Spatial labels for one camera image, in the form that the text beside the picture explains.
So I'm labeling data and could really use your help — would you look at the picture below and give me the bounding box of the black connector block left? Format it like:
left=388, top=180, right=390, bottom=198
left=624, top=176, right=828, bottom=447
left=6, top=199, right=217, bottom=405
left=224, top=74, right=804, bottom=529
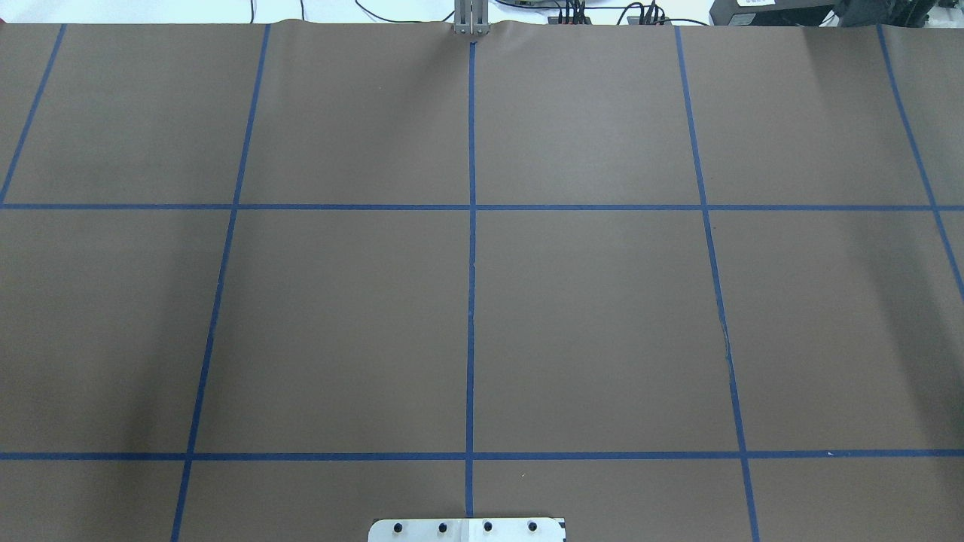
left=548, top=0, right=591, bottom=26

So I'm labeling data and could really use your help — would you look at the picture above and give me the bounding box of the black connector block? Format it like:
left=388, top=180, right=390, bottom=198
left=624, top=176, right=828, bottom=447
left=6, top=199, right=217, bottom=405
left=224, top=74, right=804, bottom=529
left=548, top=0, right=591, bottom=26
left=618, top=1, right=671, bottom=26

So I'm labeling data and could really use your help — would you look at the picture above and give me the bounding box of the black connector block right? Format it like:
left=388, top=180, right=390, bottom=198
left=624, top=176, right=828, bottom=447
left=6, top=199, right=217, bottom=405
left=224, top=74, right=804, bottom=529
left=618, top=1, right=671, bottom=26

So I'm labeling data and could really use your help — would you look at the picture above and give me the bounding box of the black box top right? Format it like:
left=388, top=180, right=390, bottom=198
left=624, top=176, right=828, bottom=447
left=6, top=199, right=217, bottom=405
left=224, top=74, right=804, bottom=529
left=709, top=1, right=962, bottom=29

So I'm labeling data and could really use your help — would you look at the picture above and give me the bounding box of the grey metal post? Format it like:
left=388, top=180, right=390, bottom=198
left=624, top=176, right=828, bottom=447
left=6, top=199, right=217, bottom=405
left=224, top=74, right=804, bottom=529
left=452, top=0, right=491, bottom=35

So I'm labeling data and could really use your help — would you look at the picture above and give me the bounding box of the metal bracket with bolts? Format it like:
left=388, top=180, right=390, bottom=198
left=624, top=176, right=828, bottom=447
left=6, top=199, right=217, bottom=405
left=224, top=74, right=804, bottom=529
left=368, top=516, right=567, bottom=541

